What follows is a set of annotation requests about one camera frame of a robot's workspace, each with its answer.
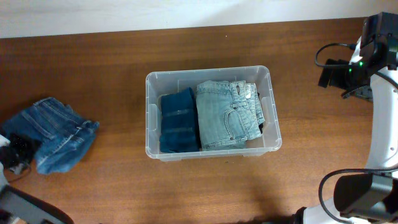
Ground dark blue jeans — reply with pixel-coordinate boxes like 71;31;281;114
1;97;100;175

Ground black garment taped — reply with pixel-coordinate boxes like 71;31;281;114
257;93;264;134

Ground light blue jeans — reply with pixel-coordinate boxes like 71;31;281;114
196;80;265;151

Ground teal blue garment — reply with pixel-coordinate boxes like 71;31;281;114
159;88;201;153

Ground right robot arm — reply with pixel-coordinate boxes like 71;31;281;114
289;12;397;223

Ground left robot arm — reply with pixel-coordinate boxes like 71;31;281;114
1;134;73;224

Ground clear plastic storage container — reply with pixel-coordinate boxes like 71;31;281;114
146;65;282;162

